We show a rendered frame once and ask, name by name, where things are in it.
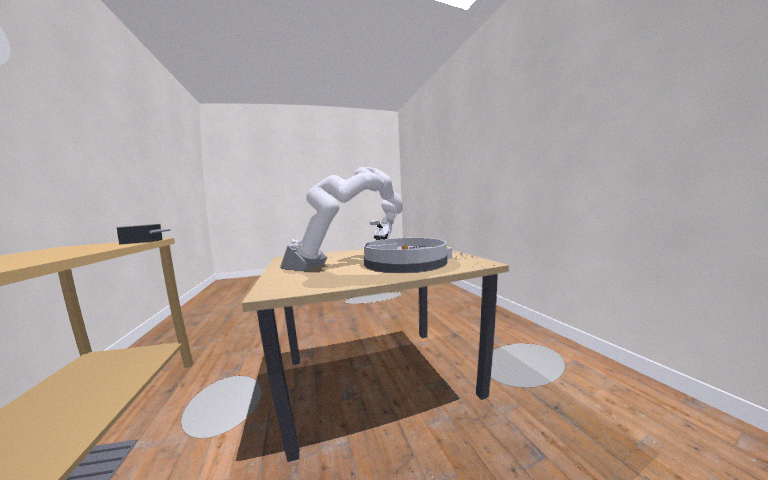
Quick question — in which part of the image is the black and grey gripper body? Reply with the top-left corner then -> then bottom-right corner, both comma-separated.
374,221 -> 392,239

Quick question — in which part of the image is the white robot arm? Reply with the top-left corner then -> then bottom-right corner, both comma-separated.
291,167 -> 403,259

